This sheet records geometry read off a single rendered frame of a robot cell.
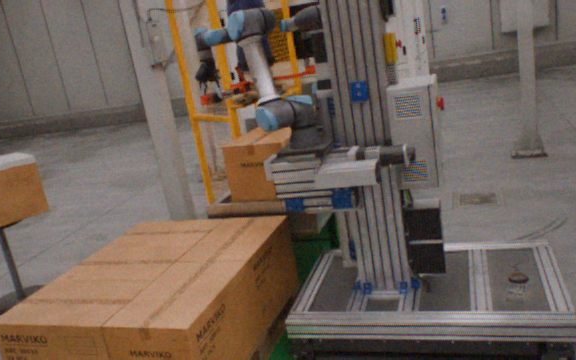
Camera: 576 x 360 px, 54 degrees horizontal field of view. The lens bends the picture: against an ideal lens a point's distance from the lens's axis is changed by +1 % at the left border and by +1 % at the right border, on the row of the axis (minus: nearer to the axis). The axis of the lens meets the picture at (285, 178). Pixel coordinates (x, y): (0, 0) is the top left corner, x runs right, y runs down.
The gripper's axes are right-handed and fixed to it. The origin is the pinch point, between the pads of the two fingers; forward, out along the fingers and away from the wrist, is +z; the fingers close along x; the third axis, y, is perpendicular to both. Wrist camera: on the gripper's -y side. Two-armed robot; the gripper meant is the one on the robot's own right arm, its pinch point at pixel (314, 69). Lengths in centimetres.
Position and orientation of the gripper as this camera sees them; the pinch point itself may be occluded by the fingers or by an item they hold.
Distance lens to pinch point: 368.8
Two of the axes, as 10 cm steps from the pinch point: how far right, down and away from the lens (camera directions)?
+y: -3.6, 3.1, -8.8
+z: 1.7, 9.5, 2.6
